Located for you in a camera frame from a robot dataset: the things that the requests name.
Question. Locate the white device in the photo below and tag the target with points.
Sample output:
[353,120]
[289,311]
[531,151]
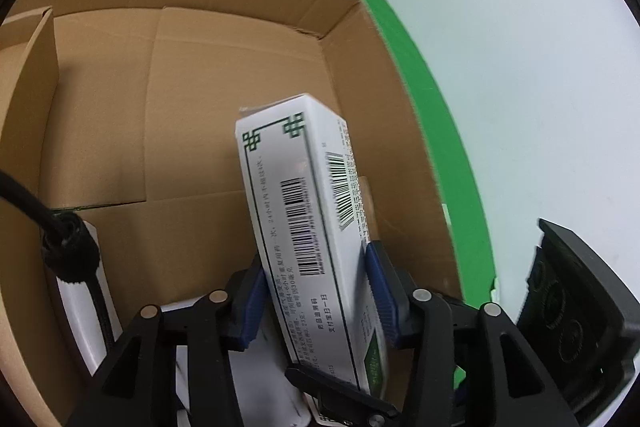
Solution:
[174,366]

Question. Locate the white green medicine box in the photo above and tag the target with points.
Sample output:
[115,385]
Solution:
[302,188]

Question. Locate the large cardboard tray box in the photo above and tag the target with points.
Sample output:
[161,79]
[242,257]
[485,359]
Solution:
[140,135]

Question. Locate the small cardboard box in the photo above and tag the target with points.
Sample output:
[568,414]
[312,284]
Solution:
[29,76]

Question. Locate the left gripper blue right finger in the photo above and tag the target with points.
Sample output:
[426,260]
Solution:
[387,291]

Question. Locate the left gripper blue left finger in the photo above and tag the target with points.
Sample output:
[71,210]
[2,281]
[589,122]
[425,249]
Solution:
[249,305]

